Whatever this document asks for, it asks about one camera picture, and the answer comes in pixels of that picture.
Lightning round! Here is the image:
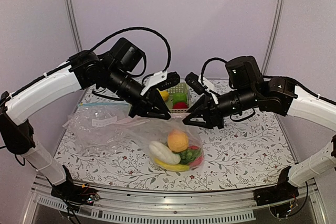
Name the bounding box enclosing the dark red toy fruit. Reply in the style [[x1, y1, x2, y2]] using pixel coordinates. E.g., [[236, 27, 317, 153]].
[[173, 102, 188, 110]]

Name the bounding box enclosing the green toy pepper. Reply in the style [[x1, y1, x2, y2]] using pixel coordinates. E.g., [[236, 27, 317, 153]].
[[172, 92, 187, 105]]

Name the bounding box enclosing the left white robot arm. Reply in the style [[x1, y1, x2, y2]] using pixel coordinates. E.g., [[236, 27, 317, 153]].
[[1, 38, 170, 205]]

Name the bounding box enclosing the pink zip top bag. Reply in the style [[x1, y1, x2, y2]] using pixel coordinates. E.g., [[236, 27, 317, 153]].
[[113, 113, 204, 172]]

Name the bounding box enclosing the floral table mat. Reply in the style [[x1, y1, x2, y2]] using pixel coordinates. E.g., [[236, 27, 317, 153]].
[[55, 88, 294, 191]]

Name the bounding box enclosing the beige plastic basket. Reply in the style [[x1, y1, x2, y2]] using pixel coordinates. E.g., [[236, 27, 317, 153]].
[[159, 82, 191, 113]]

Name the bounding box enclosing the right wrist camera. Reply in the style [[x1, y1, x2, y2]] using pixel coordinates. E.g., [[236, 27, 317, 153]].
[[185, 72, 219, 104]]

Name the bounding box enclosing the left aluminium frame post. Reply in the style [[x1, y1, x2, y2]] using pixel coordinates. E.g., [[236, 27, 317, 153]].
[[64, 0, 82, 52]]

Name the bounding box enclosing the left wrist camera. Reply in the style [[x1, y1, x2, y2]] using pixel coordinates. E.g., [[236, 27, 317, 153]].
[[140, 71, 180, 96]]

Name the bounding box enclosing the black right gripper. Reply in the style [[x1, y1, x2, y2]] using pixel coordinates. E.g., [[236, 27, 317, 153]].
[[182, 85, 258, 129]]

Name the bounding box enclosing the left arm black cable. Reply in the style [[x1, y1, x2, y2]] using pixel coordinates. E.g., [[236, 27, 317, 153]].
[[89, 26, 172, 74]]

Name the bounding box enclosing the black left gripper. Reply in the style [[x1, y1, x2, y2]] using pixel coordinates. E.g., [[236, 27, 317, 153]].
[[104, 65, 172, 119]]

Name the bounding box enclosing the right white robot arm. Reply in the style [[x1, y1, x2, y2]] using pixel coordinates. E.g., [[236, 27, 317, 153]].
[[183, 56, 335, 206]]

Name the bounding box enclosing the yellow toy banana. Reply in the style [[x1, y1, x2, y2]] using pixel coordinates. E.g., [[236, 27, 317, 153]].
[[154, 158, 190, 172]]

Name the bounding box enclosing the yellow toy lemon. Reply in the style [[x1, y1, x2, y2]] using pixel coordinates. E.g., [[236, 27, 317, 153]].
[[159, 90, 170, 101]]

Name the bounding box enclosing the aluminium front rail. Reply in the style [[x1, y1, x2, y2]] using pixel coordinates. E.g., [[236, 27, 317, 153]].
[[22, 176, 332, 223]]

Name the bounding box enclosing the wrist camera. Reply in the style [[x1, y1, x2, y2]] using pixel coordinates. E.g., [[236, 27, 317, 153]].
[[185, 72, 219, 104], [140, 71, 180, 96]]

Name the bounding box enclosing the orange toy fruit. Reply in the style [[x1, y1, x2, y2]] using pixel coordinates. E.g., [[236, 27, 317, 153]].
[[167, 130, 189, 153]]

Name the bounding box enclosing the aluminium frame post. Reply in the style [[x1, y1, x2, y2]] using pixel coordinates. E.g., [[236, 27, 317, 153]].
[[261, 0, 285, 74], [64, 0, 82, 52]]

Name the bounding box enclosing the right aluminium frame post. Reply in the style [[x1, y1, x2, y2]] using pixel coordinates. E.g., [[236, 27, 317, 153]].
[[261, 0, 285, 74]]

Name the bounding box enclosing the clear plastic bag with label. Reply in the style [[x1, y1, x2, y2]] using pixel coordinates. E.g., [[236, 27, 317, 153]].
[[63, 103, 133, 154]]

